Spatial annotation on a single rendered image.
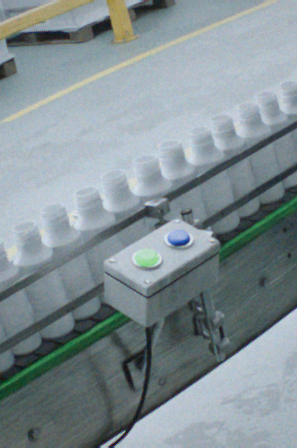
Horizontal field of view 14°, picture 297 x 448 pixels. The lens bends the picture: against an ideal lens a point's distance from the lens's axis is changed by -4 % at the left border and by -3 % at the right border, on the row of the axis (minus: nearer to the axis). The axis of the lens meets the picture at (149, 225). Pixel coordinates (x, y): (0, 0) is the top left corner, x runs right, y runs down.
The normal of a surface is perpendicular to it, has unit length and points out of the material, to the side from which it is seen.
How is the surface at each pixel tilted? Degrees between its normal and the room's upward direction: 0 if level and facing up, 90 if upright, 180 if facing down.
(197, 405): 0
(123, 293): 90
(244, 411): 0
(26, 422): 90
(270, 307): 90
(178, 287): 110
